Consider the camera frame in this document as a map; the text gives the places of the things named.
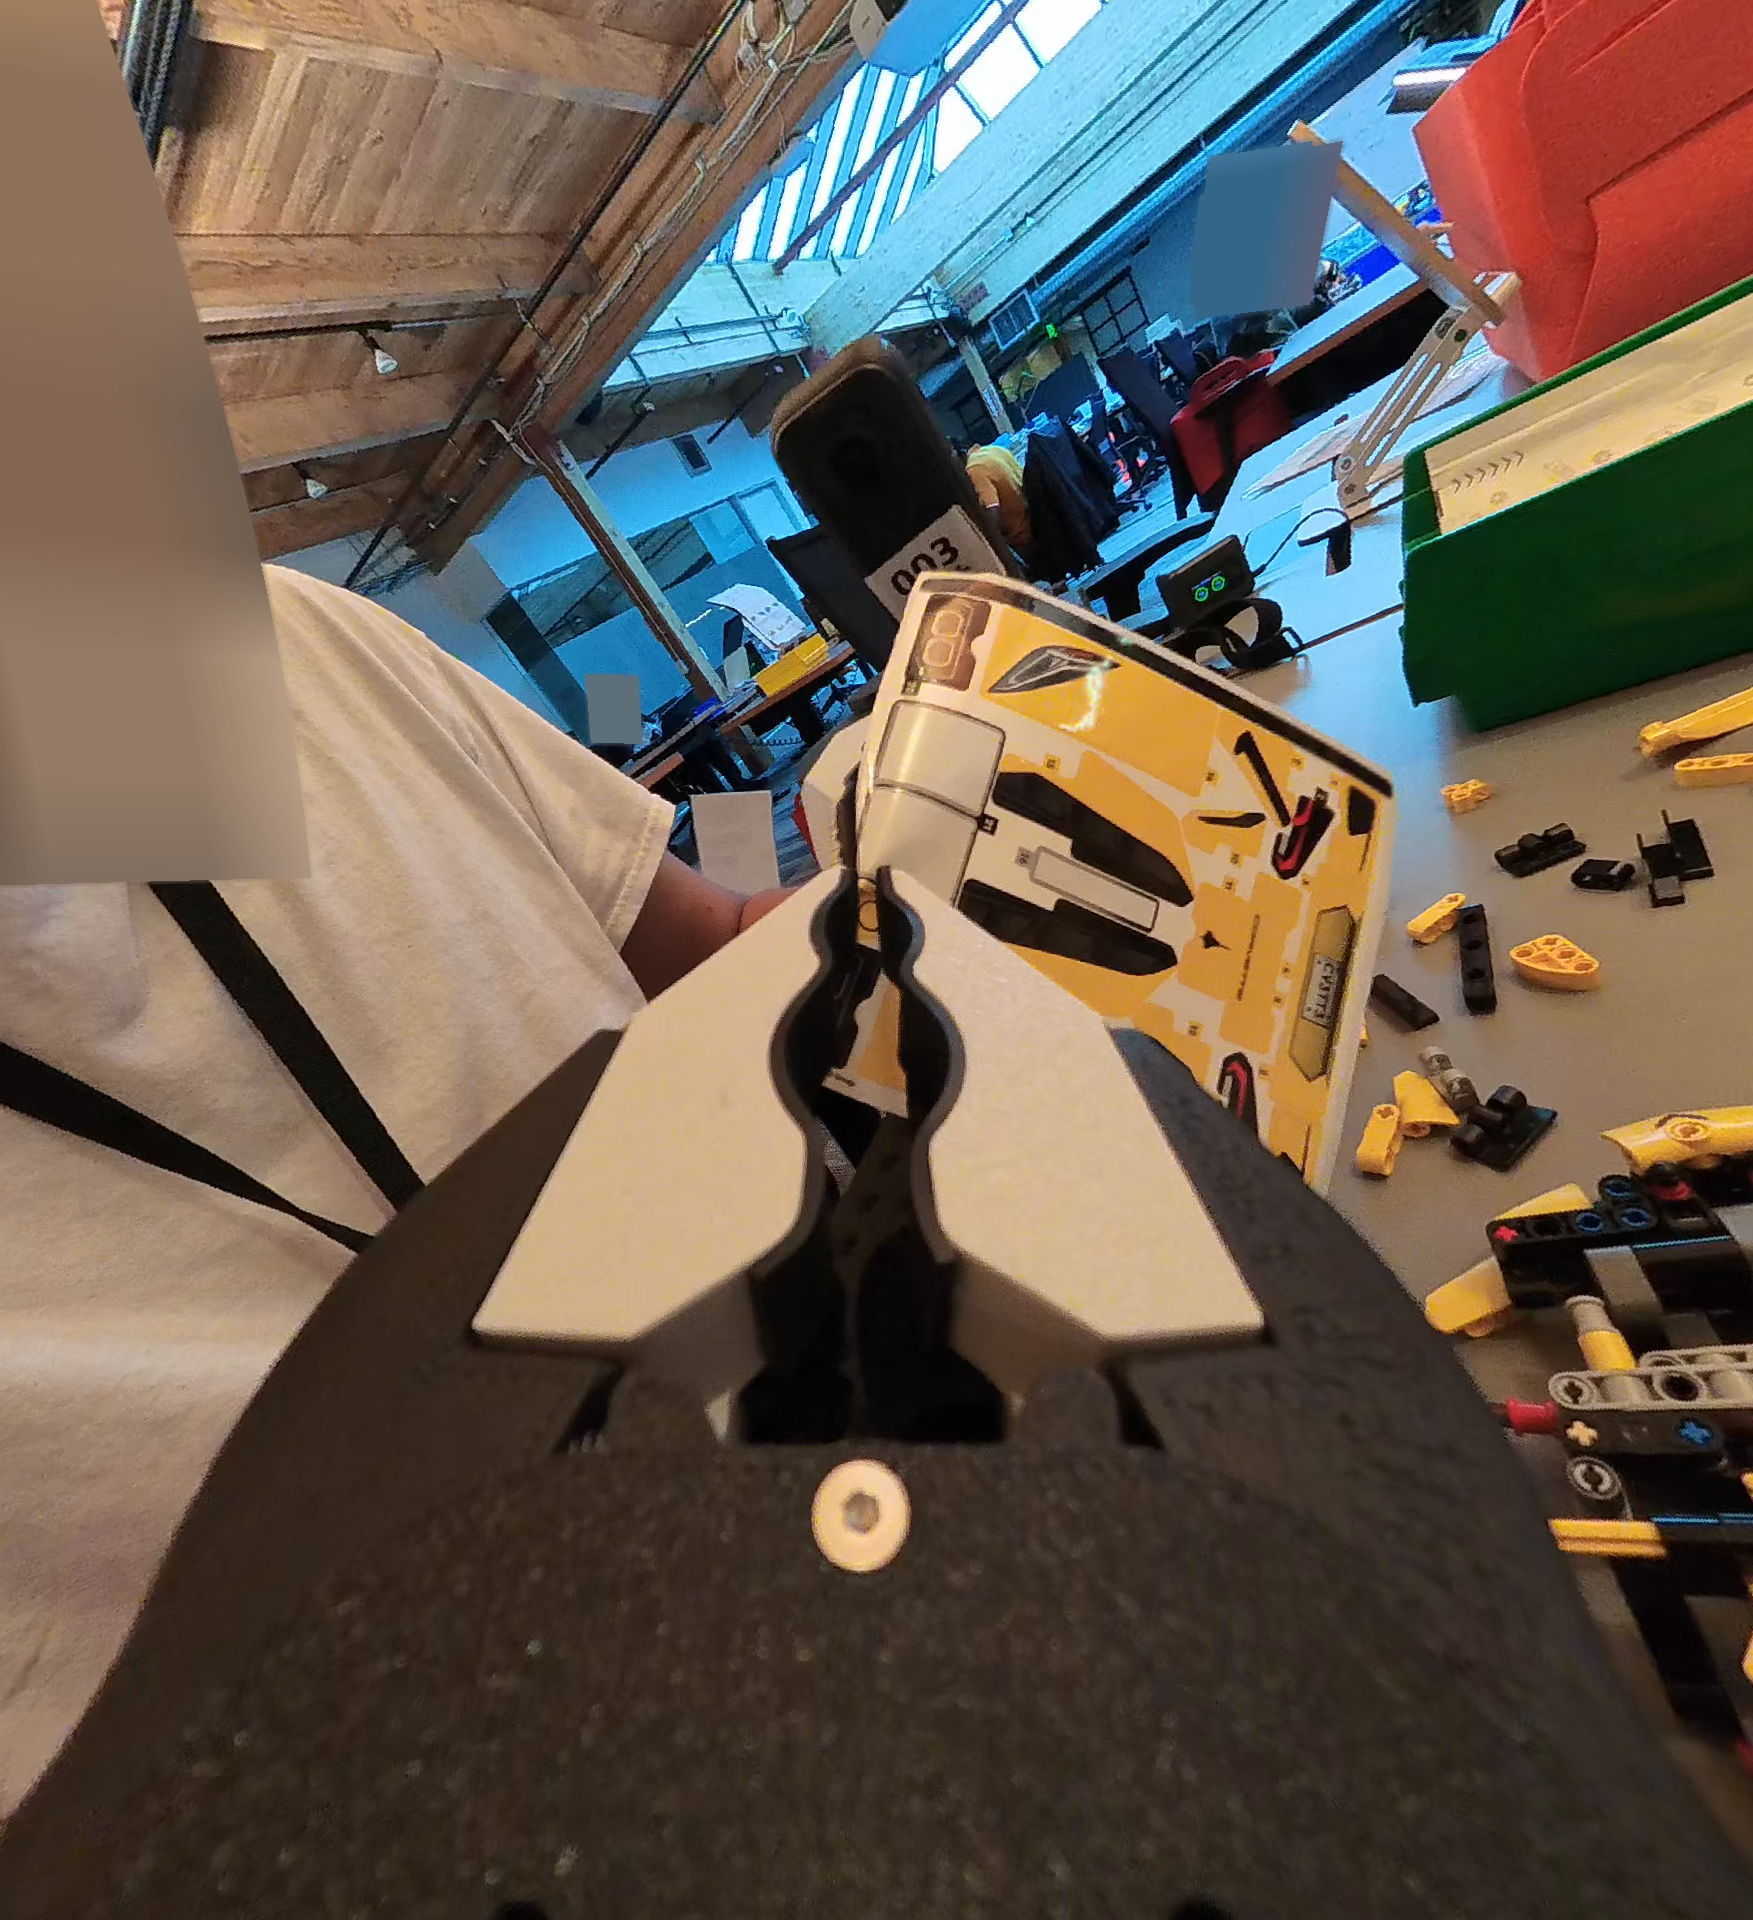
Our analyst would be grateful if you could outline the black toy connector block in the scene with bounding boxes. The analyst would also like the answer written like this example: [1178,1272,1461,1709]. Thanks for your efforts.
[1449,1088,1559,1175]

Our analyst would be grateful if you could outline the white printed easel board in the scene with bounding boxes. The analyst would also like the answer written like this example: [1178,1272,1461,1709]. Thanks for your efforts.
[705,583,807,656]

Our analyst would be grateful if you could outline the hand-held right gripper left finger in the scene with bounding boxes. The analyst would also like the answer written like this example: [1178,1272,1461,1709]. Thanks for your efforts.
[469,870,850,1429]

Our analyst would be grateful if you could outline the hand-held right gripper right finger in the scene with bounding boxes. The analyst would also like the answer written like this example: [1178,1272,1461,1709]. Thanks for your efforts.
[884,870,1268,1400]

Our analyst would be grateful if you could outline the black device green light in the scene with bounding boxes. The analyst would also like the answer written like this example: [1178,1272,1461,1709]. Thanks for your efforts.
[1156,534,1257,620]

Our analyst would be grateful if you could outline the red office chair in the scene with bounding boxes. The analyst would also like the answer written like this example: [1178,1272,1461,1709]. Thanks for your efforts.
[1167,357,1292,514]

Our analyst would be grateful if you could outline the green storage bin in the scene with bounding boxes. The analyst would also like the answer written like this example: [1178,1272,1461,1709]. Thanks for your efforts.
[1398,232,1753,734]

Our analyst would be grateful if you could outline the yellow toy car model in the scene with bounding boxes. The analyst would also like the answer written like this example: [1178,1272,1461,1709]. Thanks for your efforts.
[1420,1108,1753,1835]

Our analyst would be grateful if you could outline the white paper stack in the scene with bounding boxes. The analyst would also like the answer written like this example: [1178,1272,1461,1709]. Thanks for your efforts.
[1422,271,1753,537]

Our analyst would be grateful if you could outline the person's left forearm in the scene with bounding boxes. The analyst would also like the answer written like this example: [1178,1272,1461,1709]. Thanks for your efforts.
[617,852,807,1002]

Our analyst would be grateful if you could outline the colourful printed leaflet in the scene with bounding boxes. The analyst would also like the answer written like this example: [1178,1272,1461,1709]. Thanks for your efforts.
[826,573,1398,1195]

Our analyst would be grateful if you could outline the scattered yellow toy pieces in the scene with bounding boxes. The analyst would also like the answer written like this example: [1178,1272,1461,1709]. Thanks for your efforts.
[1354,656,1753,1180]

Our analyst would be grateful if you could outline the glass skylight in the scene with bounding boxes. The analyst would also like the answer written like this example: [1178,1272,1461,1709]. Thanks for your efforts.
[726,0,1105,274]

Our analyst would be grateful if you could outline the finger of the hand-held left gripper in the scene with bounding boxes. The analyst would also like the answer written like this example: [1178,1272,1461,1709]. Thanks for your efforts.
[798,721,878,876]

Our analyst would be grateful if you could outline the black elastic strap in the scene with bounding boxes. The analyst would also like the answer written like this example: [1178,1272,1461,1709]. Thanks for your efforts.
[1181,598,1306,673]

